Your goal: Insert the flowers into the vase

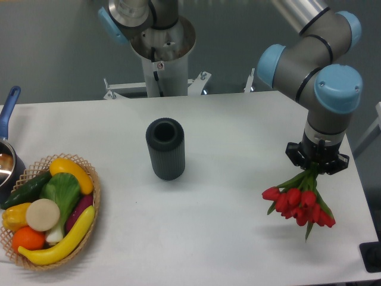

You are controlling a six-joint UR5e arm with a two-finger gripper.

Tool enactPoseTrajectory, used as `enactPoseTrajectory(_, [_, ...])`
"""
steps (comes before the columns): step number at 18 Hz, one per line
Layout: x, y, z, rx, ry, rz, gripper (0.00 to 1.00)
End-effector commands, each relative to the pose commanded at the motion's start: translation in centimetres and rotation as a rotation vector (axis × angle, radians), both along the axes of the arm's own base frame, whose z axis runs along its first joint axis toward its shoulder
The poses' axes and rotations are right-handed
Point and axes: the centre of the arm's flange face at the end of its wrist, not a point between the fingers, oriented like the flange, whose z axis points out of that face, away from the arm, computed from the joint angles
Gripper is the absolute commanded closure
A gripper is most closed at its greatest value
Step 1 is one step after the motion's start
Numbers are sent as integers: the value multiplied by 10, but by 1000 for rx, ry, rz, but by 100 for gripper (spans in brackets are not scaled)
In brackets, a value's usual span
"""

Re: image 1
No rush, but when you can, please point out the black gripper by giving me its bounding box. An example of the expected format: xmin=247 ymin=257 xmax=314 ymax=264
xmin=285 ymin=132 xmax=349 ymax=175

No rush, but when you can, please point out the red tulip bouquet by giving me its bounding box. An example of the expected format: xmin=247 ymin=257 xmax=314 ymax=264
xmin=262 ymin=164 xmax=336 ymax=240

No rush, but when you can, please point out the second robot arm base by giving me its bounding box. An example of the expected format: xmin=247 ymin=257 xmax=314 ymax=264
xmin=98 ymin=1 xmax=196 ymax=62

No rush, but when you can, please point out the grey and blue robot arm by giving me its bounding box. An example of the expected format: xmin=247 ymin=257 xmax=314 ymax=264
xmin=257 ymin=1 xmax=363 ymax=175

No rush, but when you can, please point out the dark grey ribbed vase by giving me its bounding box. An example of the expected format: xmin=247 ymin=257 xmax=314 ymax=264
xmin=146 ymin=117 xmax=185 ymax=181

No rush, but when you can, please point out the black device at table edge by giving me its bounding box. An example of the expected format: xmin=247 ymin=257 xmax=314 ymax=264
xmin=359 ymin=241 xmax=380 ymax=273

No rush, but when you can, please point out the purple sweet potato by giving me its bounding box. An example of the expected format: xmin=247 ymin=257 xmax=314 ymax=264
xmin=65 ymin=194 xmax=93 ymax=234

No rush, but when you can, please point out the green bok choy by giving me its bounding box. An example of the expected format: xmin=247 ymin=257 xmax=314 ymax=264
xmin=39 ymin=173 xmax=80 ymax=245

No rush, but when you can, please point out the yellow squash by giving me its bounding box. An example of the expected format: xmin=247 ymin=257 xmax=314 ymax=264
xmin=49 ymin=158 xmax=93 ymax=195

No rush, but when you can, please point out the woven wicker basket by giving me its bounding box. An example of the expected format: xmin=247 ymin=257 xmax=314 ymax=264
xmin=1 ymin=154 xmax=101 ymax=271

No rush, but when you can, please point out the beige round disc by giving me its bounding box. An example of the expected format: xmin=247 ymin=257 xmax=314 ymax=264
xmin=26 ymin=198 xmax=60 ymax=232

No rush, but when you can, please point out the yellow banana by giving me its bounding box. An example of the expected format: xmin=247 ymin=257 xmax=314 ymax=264
xmin=18 ymin=206 xmax=95 ymax=266

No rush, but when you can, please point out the green cucumber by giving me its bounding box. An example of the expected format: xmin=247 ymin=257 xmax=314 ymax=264
xmin=1 ymin=172 xmax=52 ymax=210

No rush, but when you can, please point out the orange fruit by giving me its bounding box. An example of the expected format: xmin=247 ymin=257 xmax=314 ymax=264
xmin=12 ymin=226 xmax=45 ymax=253

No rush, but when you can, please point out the yellow bell pepper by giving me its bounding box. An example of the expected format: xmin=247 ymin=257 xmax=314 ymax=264
xmin=2 ymin=203 xmax=31 ymax=232

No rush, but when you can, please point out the white frame at right edge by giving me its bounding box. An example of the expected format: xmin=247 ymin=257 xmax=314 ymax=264
xmin=352 ymin=102 xmax=380 ymax=160

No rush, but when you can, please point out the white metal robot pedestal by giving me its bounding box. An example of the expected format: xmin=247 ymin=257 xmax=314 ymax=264
xmin=102 ymin=53 xmax=257 ymax=101

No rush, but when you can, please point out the blue handled saucepan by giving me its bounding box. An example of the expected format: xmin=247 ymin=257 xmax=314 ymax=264
xmin=1 ymin=86 xmax=25 ymax=203

